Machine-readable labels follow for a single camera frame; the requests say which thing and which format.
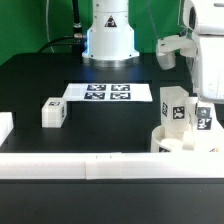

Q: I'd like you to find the white left fence rail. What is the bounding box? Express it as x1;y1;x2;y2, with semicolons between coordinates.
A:
0;112;14;147

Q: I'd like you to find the white fence rail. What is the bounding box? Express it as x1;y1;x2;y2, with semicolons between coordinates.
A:
0;112;14;147
0;153;224;180

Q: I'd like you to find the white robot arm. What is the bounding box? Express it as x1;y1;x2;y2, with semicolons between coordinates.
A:
82;0;224;104

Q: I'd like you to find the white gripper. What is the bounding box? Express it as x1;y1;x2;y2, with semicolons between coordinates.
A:
185;0;224;118

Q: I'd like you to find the white thin cable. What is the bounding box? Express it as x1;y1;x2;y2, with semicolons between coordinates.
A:
45;0;55;54

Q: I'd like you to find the white sheet with tags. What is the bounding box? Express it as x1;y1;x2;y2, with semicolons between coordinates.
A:
63;83;153;102

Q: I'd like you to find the white front fence rail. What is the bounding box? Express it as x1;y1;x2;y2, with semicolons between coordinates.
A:
0;153;224;180

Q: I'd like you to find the black cable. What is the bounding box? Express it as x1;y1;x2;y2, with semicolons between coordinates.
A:
37;0;88;54

